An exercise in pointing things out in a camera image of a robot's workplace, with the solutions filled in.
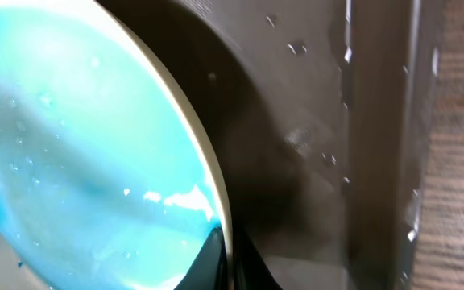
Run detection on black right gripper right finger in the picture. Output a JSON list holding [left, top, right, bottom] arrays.
[[234, 230, 282, 290]]

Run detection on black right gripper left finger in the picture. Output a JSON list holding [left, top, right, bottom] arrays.
[[174, 227, 228, 290]]

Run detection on dark brown serving tray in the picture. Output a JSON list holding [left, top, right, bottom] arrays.
[[103, 0, 442, 289]]

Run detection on white plate two smears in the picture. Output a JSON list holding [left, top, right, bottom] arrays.
[[0, 1, 232, 289]]

